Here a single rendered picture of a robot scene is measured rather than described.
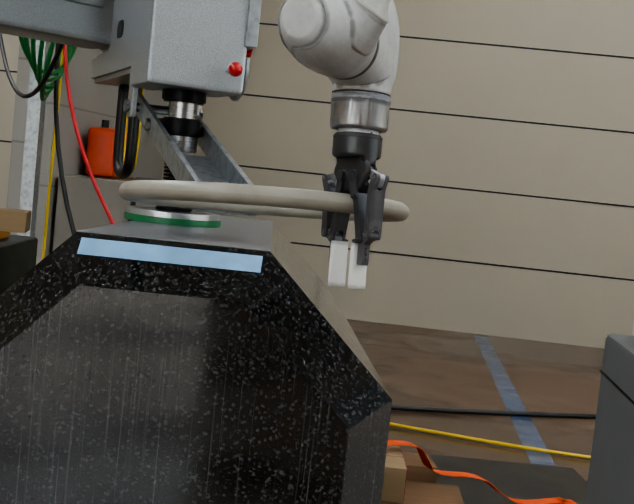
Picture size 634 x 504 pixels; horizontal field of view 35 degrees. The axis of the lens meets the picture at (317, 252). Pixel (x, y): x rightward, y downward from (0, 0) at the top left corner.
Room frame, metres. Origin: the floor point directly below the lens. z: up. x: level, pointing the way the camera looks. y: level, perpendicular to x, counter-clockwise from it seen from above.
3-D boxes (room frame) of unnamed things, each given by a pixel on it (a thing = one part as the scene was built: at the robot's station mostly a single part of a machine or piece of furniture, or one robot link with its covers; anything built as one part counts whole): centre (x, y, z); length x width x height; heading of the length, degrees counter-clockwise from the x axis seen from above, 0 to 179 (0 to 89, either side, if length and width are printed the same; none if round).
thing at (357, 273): (1.52, -0.06, 0.86); 0.03 x 0.01 x 0.07; 127
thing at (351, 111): (1.56, -0.04, 1.09); 0.09 x 0.09 x 0.06
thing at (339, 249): (1.56, -0.03, 0.86); 0.03 x 0.01 x 0.07; 127
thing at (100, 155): (5.54, 1.17, 1.00); 0.50 x 0.22 x 0.33; 175
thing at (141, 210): (2.33, 0.34, 0.87); 0.21 x 0.21 x 0.01
